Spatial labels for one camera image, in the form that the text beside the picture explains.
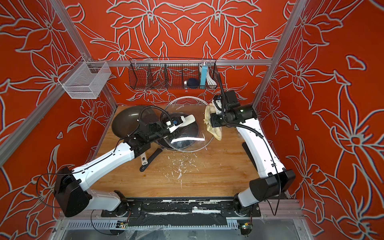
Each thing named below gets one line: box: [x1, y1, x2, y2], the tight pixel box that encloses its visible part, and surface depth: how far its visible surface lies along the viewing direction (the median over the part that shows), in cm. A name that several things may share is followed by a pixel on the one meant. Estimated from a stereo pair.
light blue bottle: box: [200, 61, 208, 89], surface depth 91 cm
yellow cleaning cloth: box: [203, 102, 223, 141], surface depth 73 cm
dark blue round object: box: [187, 78, 200, 89], surface depth 97 cm
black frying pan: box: [140, 112, 200, 172], surface depth 74 cm
